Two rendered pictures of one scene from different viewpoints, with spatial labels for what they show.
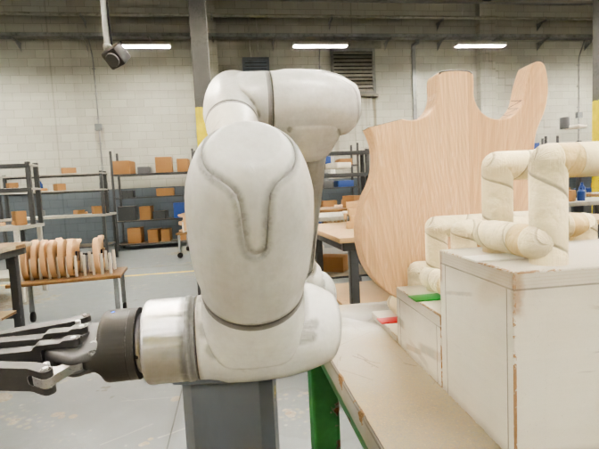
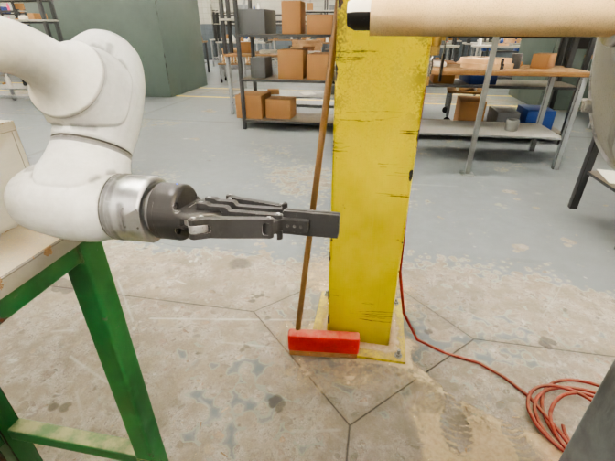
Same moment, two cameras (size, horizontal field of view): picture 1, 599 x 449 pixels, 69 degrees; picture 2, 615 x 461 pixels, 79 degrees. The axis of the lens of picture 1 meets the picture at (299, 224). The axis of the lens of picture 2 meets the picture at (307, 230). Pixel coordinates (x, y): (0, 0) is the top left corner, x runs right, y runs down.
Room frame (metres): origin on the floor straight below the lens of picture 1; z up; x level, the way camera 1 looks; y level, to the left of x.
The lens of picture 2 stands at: (0.82, 0.50, 1.24)
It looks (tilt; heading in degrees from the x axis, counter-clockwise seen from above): 28 degrees down; 199
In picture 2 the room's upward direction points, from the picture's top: straight up
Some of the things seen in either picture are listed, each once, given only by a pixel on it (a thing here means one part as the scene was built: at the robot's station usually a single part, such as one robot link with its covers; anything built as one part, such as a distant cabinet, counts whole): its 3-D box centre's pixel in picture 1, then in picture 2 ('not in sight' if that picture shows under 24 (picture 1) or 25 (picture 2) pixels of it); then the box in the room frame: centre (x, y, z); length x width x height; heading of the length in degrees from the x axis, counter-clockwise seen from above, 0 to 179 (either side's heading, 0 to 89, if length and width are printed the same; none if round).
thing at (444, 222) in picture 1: (489, 224); not in sight; (0.65, -0.28, 1.12); 0.20 x 0.03 x 0.03; 97
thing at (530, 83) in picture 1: (521, 93); not in sight; (0.78, -0.40, 1.33); 0.07 x 0.04 x 0.10; 97
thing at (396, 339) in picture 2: not in sight; (359, 320); (-0.53, 0.30, 0.02); 0.40 x 0.40 x 0.02; 9
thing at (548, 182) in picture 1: (547, 212); not in sight; (0.40, -0.23, 1.15); 0.03 x 0.03 x 0.09
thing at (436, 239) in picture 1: (437, 258); not in sight; (0.64, -0.20, 1.07); 0.03 x 0.03 x 0.09
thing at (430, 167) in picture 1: (452, 189); not in sight; (0.77, -0.27, 1.17); 0.35 x 0.04 x 0.40; 97
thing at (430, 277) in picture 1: (442, 282); not in sight; (0.60, -0.19, 1.04); 0.11 x 0.03 x 0.03; 8
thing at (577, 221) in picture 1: (524, 228); not in sight; (0.57, -0.29, 1.12); 0.20 x 0.03 x 0.03; 97
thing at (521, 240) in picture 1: (510, 237); not in sight; (0.44, -0.21, 1.12); 0.11 x 0.03 x 0.03; 8
